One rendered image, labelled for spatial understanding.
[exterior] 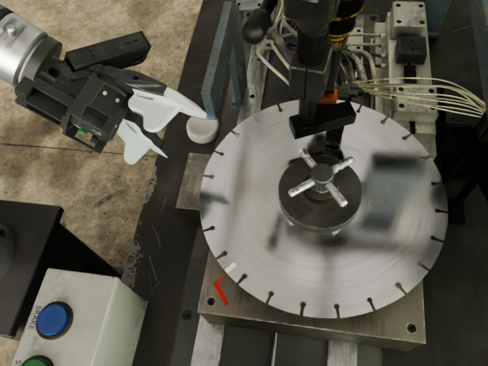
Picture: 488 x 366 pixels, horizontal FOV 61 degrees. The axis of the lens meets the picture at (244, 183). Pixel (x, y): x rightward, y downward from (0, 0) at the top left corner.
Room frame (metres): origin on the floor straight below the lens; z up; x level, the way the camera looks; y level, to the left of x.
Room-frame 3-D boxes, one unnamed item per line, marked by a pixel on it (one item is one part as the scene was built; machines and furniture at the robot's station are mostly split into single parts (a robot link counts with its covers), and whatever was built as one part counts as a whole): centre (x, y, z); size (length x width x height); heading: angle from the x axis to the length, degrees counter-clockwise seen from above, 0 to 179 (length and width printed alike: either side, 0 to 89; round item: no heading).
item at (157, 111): (0.32, 0.08, 1.08); 0.09 x 0.06 x 0.03; 61
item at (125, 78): (0.36, 0.11, 1.09); 0.09 x 0.02 x 0.05; 61
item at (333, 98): (0.43, -0.16, 0.95); 0.10 x 0.03 x 0.07; 163
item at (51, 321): (0.15, 0.29, 0.90); 0.04 x 0.04 x 0.02
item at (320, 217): (0.25, -0.10, 0.96); 0.11 x 0.11 x 0.03
